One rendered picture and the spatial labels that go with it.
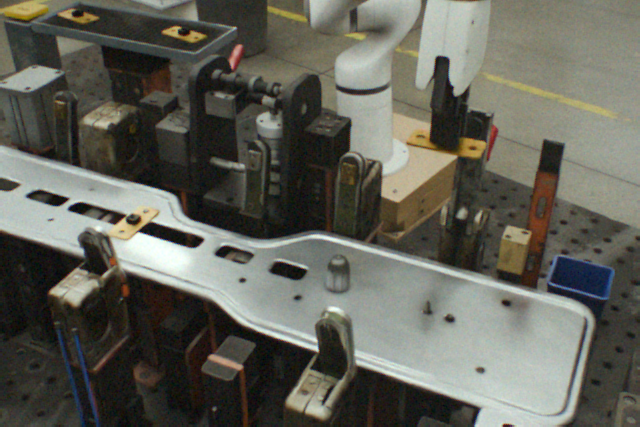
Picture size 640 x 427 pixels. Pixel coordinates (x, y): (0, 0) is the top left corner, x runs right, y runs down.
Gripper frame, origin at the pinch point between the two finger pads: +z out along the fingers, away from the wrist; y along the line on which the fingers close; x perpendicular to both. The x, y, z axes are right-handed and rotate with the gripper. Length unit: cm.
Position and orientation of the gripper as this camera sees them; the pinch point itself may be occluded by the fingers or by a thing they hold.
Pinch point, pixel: (448, 123)
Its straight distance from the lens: 83.0
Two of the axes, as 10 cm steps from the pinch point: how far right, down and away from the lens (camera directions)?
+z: 0.0, 8.4, 5.4
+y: -4.2, 4.9, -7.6
